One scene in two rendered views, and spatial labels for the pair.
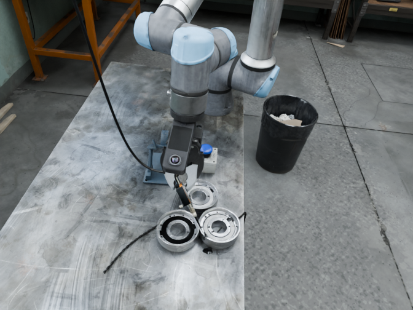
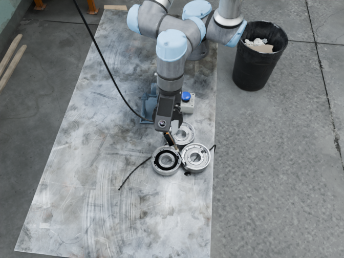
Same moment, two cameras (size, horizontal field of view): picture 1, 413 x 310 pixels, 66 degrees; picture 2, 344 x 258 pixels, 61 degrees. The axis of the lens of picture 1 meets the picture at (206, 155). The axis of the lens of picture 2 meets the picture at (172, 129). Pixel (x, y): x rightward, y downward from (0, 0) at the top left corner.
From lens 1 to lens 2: 25 cm
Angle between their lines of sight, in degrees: 15
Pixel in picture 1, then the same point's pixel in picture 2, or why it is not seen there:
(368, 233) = (323, 142)
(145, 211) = (143, 145)
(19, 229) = (59, 160)
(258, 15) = not seen: outside the picture
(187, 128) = (170, 99)
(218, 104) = (196, 51)
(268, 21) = not seen: outside the picture
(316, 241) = (278, 149)
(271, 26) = not seen: outside the picture
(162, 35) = (149, 27)
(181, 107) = (165, 87)
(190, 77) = (170, 69)
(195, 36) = (173, 43)
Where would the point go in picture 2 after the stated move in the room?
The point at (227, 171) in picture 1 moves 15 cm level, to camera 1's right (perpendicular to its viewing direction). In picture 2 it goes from (202, 111) to (240, 114)
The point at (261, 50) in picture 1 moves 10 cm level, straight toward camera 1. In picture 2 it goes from (230, 12) to (226, 29)
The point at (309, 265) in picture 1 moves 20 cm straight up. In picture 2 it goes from (271, 168) to (281, 154)
